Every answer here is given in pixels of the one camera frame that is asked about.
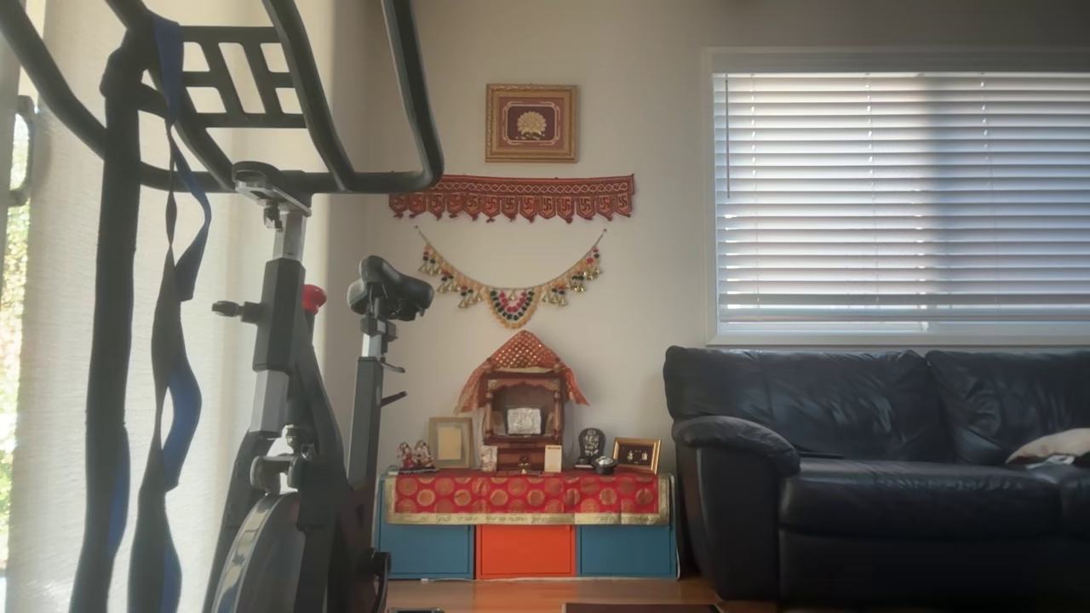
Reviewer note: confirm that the red gold shrine cloth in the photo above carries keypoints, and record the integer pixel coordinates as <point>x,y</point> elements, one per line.
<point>521,351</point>

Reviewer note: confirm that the silver shrine plaque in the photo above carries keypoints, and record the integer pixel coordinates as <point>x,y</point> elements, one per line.
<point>524,420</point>

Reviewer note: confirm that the dark idol plaque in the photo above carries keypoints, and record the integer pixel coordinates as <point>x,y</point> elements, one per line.
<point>589,444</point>

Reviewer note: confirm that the small wooden shrine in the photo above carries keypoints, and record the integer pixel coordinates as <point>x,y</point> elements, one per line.
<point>521,455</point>

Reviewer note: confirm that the small white picture card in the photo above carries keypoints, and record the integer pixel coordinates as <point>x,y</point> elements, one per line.
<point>488,459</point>
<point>553,459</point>

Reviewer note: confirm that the small black bowl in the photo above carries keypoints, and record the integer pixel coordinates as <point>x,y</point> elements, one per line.
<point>604,466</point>

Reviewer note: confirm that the red gold table runner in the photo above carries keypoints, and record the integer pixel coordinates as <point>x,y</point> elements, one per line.
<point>524,496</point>

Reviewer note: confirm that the colourful deity figurines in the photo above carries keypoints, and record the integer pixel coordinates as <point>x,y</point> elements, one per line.
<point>415,457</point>

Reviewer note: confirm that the orange storage bin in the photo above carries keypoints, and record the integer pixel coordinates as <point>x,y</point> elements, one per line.
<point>525,552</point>

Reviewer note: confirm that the blue storage bin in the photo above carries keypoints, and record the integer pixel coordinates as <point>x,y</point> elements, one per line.
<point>426,552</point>
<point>626,552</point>

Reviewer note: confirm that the black grey exercise bike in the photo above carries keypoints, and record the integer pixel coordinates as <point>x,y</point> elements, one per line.
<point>281,340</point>

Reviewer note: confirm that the dark floor rug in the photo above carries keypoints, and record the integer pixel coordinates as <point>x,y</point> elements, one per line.
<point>639,608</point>

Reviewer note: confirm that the black leather sofa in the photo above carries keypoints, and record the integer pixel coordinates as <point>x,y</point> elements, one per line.
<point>851,502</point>

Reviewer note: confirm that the white window blinds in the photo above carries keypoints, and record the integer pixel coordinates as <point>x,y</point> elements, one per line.
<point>894,204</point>

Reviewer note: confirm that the blue black resistance band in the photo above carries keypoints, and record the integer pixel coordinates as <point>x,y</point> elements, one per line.
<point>170,383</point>

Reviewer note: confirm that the white sheer curtain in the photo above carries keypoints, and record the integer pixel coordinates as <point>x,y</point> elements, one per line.
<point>60,383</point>

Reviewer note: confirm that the white cushion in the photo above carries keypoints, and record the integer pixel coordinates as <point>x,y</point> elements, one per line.
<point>1056,444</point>

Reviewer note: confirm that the beaded wall garland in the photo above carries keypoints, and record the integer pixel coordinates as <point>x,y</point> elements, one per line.
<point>511,305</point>

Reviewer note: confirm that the red embroidered wall valance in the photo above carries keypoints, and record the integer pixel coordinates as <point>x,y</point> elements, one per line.
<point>511,196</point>

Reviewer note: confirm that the beige photo frame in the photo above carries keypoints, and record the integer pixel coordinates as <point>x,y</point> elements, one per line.
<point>450,443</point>

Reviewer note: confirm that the gold photo frame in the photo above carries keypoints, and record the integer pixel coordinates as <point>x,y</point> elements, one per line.
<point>636,455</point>

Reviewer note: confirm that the gold framed wall picture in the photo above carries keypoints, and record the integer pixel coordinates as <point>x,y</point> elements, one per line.
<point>531,123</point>

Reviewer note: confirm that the white window frame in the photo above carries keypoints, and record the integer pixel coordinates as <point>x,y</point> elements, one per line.
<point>708,213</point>

